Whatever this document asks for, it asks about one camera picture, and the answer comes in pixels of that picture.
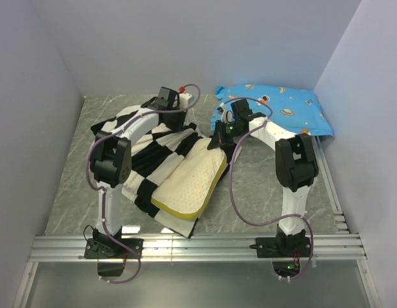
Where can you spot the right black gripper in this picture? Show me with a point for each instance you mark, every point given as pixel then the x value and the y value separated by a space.
pixel 218 140

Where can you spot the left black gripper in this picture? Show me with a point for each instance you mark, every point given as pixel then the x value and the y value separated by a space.
pixel 178 127

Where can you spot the black white checkered pillowcase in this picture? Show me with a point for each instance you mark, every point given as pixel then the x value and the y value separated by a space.
pixel 154 157

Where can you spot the cream yellow pillow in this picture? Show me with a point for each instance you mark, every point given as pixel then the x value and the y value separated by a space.
pixel 186 192

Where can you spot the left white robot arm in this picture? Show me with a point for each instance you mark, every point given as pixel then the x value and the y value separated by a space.
pixel 109 161

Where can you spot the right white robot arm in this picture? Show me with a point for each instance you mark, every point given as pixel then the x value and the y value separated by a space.
pixel 295 165

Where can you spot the blue space print pillow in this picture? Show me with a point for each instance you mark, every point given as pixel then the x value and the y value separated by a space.
pixel 295 110

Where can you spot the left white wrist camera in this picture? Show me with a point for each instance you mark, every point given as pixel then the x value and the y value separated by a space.
pixel 185 99

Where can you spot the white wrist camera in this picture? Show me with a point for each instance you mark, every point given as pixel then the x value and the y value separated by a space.
pixel 226 116
pixel 185 99

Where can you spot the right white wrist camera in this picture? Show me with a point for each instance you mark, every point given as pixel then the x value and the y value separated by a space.
pixel 226 116

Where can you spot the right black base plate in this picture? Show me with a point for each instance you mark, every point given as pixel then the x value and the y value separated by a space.
pixel 268 247

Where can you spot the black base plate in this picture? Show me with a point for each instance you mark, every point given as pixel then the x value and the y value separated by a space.
pixel 96 250
pixel 268 247

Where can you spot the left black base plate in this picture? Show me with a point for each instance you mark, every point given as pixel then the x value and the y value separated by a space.
pixel 96 250

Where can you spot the aluminium mounting rail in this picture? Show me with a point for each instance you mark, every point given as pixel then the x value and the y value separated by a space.
pixel 203 248

